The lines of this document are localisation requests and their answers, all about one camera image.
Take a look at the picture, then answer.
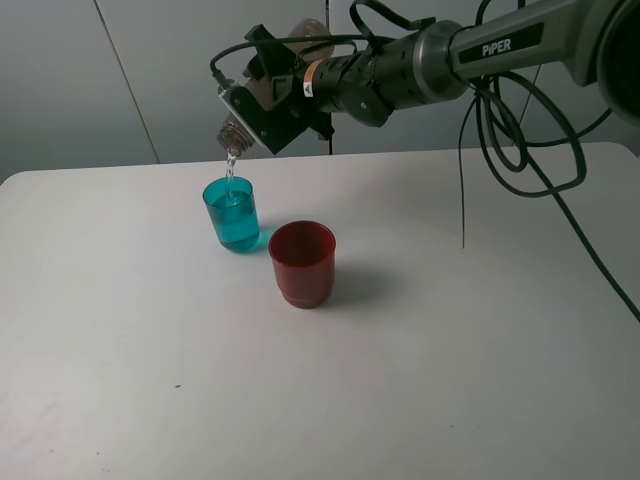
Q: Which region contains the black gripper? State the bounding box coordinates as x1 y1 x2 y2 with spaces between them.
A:
244 24 335 141

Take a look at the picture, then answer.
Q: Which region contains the smoky brown plastic bottle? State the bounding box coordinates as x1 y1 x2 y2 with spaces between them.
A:
213 18 334 157

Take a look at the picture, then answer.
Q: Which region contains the teal translucent plastic cup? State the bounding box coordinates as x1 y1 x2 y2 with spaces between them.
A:
202 176 260 253

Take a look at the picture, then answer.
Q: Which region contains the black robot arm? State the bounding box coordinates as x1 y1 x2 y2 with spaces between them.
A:
228 1 639 152

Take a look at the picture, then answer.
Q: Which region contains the red plastic cup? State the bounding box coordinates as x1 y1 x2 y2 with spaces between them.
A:
268 220 336 309

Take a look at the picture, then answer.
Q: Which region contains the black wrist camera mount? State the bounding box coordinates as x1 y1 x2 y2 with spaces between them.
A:
218 84 308 154

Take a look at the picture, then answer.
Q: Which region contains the black cable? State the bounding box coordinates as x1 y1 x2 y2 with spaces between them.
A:
209 0 640 321

